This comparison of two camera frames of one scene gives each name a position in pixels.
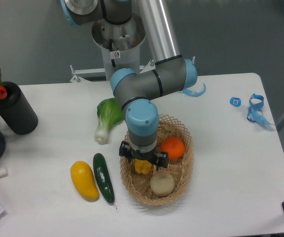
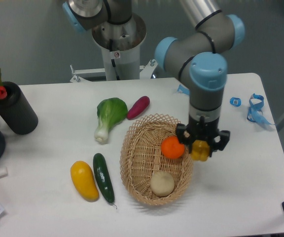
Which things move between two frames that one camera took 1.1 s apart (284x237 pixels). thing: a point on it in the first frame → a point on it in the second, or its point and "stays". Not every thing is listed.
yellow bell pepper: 142,166 → 200,150
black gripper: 160,160 → 202,129
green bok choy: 110,115 stays
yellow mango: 82,177 stays
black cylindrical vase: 16,109 stays
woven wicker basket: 138,184 stays
